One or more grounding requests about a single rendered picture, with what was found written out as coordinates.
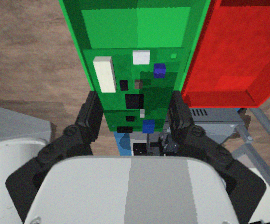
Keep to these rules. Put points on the red bin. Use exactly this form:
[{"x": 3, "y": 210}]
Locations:
[{"x": 234, "y": 68}]

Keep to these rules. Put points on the green circuit board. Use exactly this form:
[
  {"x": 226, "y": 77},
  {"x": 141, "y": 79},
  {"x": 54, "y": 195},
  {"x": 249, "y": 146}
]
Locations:
[{"x": 134, "y": 85}]

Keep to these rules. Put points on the green bin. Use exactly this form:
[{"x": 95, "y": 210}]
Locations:
[{"x": 135, "y": 24}]

